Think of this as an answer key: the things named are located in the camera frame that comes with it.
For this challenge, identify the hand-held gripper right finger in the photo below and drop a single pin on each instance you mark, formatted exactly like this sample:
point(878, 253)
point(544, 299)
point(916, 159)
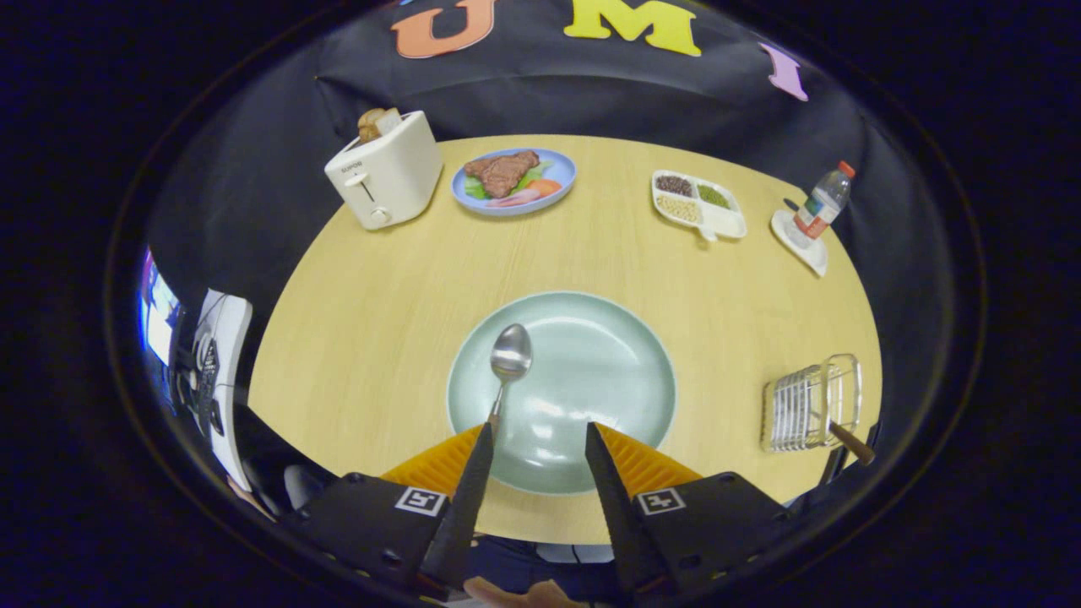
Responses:
point(621, 523)

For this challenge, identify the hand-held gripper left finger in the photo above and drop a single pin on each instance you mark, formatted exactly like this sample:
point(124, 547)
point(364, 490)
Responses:
point(464, 523)

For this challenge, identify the pale green plate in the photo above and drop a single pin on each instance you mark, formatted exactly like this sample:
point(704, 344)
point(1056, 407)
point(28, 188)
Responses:
point(591, 363)

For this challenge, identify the black keyboard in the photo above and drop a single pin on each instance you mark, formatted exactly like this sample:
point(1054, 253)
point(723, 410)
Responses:
point(209, 380)

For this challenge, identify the white side table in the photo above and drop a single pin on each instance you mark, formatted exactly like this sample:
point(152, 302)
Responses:
point(236, 338)

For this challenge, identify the white divided dish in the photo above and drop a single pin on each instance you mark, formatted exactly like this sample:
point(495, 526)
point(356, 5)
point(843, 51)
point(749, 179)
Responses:
point(728, 224)

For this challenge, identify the pile of yellow soybeans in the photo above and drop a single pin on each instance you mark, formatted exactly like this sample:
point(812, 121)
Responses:
point(678, 209)

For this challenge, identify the white square coaster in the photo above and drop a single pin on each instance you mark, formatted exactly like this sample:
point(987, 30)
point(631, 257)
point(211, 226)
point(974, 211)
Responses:
point(802, 249)

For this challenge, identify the pile of green beans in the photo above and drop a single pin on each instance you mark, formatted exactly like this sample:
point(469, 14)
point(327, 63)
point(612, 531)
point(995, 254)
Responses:
point(714, 197)

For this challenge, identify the pile of dark red beans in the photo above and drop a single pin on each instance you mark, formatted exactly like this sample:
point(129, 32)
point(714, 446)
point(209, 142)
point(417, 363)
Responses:
point(674, 185)

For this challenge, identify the orange carrot slice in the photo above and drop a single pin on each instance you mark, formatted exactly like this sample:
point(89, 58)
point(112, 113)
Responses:
point(546, 187)

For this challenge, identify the brown steak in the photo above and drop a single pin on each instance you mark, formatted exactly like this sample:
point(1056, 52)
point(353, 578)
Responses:
point(505, 173)

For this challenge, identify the blue plate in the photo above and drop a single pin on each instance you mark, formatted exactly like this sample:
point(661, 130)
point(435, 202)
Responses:
point(567, 173)

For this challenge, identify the white toaster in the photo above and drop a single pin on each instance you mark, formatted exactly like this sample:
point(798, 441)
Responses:
point(393, 173)

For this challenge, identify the computer monitor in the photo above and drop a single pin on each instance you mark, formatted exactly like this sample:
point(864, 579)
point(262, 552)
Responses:
point(159, 317)

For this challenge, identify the clear red-capped water bottle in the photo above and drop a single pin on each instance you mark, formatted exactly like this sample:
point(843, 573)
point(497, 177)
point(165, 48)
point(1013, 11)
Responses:
point(823, 203)

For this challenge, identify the toasted bread slice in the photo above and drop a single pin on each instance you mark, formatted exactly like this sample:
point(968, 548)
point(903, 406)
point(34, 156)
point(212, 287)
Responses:
point(372, 127)

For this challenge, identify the black backdrop cloth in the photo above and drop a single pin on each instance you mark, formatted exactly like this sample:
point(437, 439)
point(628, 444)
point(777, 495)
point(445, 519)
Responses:
point(540, 93)

